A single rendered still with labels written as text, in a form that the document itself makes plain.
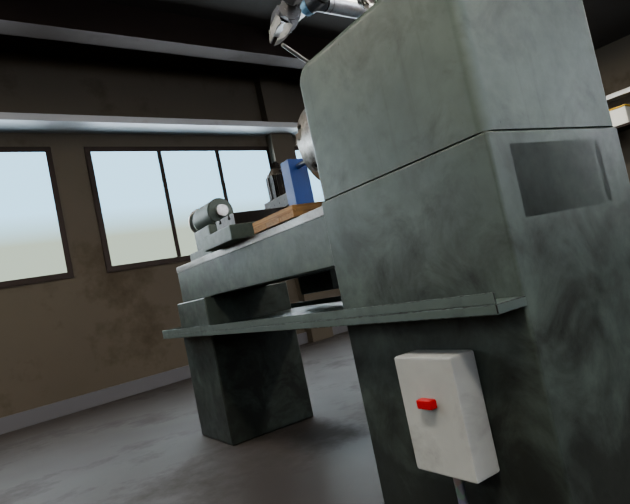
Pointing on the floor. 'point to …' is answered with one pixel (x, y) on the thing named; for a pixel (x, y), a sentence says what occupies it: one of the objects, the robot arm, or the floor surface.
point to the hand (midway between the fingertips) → (274, 40)
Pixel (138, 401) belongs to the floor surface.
